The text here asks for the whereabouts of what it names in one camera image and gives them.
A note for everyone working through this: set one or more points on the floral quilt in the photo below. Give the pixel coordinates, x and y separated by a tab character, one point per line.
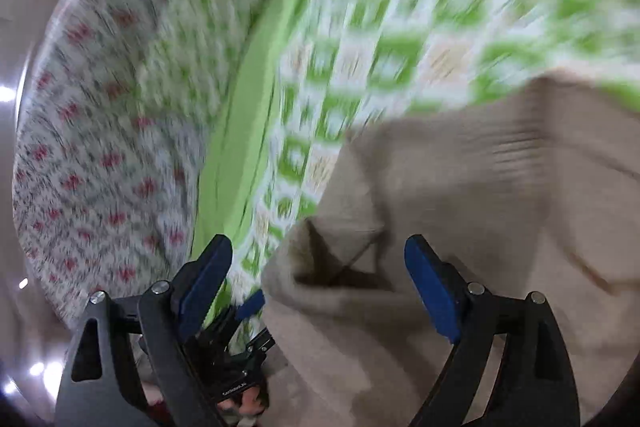
110	147

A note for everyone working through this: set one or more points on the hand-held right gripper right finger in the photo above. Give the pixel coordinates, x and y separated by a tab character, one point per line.
432	287

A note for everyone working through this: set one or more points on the person's left hand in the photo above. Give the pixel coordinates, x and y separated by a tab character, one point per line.
245	404

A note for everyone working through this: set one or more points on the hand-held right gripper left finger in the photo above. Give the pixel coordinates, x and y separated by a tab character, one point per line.
202	287

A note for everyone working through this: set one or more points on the green checkered bed sheet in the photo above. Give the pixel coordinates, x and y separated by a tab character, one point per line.
360	47

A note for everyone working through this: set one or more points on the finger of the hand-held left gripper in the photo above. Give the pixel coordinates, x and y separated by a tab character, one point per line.
250	305
260	341

